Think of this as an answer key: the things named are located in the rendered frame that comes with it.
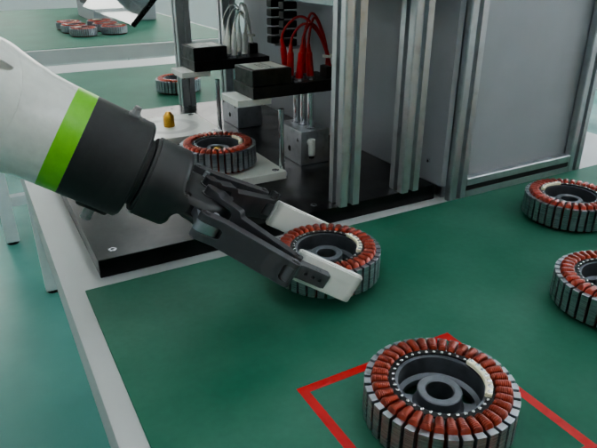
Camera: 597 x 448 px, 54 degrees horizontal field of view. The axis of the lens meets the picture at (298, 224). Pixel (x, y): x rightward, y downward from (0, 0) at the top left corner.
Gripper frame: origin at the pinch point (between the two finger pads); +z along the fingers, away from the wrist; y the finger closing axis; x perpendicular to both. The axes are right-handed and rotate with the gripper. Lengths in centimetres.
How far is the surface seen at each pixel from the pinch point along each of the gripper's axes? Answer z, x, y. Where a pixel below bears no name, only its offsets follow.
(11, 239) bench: -32, -109, -176
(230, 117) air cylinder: -3, -2, -58
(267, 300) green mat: -3.7, -6.2, 2.5
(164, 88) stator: -12, -10, -96
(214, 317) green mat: -8.5, -9.0, 4.4
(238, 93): -8.6, 5.8, -34.0
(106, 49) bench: -29, -24, -187
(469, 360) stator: 5.4, 3.7, 19.8
